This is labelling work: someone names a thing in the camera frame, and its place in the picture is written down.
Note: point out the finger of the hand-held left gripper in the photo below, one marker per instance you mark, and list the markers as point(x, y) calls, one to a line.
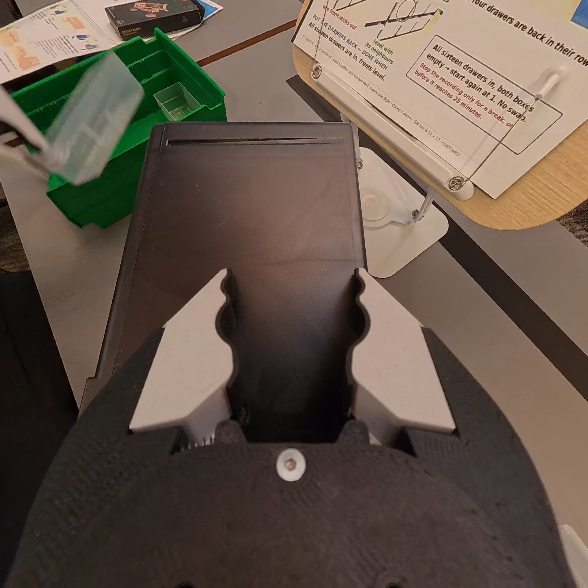
point(18, 119)
point(18, 158)

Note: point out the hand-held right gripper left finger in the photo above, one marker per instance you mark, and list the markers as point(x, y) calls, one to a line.
point(183, 376)

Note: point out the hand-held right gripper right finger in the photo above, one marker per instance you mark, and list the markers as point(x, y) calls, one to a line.
point(402, 376)

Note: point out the small clear plastic drawer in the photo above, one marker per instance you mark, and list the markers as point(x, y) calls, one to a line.
point(96, 115)
point(177, 103)

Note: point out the green plastic bin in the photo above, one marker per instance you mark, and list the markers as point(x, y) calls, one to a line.
point(92, 202)

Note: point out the black drawer cabinet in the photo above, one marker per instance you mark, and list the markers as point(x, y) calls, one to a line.
point(252, 206)

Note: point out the folded paper leaflet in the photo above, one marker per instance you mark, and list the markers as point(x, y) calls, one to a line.
point(46, 41)

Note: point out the person's black clothing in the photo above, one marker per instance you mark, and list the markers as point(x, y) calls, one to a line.
point(27, 413)

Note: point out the small black carton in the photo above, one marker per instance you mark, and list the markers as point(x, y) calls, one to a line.
point(151, 16)

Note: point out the instruction sheet on stand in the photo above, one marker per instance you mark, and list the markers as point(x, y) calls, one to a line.
point(528, 202)

